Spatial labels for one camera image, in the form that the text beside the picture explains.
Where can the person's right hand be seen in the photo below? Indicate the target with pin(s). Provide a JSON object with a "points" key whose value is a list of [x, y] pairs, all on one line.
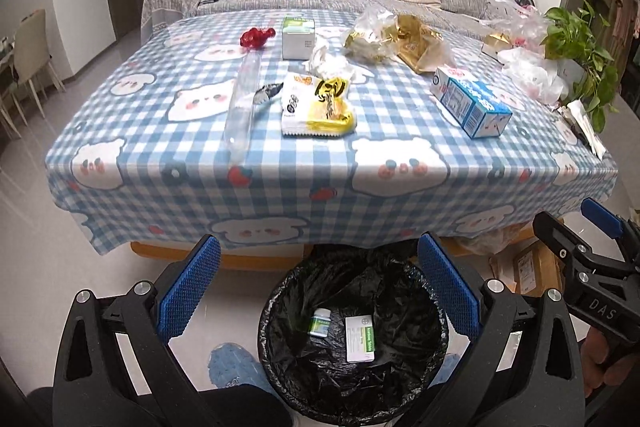
{"points": [[605, 357]]}

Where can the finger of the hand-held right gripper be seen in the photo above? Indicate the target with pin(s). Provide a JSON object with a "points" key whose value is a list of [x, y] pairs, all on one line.
{"points": [[597, 212], [550, 227]]}

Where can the blue white carton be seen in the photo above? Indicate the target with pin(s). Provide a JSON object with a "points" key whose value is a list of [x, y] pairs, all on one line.
{"points": [[470, 102]]}

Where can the wooden table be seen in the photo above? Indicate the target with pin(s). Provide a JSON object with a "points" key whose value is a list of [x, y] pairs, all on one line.
{"points": [[150, 253]]}

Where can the green white medicine box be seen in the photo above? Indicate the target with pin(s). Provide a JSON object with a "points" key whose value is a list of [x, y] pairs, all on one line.
{"points": [[297, 42]]}

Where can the blue checkered bear tablecloth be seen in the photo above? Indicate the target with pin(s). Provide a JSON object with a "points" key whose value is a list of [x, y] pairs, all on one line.
{"points": [[150, 132]]}

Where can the blue slipper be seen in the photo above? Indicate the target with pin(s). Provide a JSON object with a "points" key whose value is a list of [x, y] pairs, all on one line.
{"points": [[232, 364]]}

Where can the small gold box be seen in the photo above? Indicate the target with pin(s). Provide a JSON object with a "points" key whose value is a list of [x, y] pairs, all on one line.
{"points": [[496, 43]]}

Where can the flat white green box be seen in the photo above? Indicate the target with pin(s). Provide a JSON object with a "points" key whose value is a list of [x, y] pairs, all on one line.
{"points": [[360, 339]]}

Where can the beige chair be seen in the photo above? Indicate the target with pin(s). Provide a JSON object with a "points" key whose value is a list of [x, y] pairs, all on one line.
{"points": [[32, 42]]}

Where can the gold foil bag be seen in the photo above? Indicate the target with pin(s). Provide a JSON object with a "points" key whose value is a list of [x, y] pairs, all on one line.
{"points": [[420, 47]]}

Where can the crumpled white tissue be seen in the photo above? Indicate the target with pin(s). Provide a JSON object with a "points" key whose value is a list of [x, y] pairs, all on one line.
{"points": [[330, 64]]}

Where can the white paper packet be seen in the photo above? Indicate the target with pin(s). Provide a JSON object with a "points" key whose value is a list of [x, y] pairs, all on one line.
{"points": [[585, 129]]}

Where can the black lined trash bin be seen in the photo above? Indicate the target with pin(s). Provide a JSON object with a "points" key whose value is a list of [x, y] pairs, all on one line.
{"points": [[400, 332]]}

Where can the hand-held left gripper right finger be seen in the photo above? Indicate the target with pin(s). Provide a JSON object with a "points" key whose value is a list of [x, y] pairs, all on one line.
{"points": [[445, 282]]}

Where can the cardboard box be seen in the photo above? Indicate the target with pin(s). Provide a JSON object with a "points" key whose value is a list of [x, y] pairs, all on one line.
{"points": [[535, 264]]}

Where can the small white medicine bottle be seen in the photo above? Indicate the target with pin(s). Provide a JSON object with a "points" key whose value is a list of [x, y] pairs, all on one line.
{"points": [[320, 324]]}

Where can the green potted plant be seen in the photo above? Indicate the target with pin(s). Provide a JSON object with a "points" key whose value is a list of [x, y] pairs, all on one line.
{"points": [[585, 37]]}

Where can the person's dark trousers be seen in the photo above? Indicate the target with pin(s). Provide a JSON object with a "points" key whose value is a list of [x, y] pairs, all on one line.
{"points": [[240, 407]]}

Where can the large clear plastic bag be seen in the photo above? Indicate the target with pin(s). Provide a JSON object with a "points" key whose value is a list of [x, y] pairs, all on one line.
{"points": [[520, 19]]}

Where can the hanging clothes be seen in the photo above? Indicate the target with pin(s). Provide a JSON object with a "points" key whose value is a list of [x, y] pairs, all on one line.
{"points": [[625, 12]]}

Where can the yellow snack packet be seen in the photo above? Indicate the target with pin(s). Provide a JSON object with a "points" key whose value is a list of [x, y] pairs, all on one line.
{"points": [[320, 107]]}

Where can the red mesh net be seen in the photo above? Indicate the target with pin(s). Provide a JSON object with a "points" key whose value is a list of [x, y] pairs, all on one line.
{"points": [[255, 38]]}

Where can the clear plastic bottle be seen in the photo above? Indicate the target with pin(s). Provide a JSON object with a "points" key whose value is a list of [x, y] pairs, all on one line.
{"points": [[242, 107]]}

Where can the white plastic bag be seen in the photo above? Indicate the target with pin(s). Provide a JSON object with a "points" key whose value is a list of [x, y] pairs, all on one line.
{"points": [[535, 72]]}

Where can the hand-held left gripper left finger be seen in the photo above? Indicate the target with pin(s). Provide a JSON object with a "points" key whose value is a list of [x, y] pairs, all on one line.
{"points": [[190, 292]]}

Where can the silver foil wrapper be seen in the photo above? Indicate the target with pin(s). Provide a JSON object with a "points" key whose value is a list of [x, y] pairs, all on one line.
{"points": [[270, 92]]}

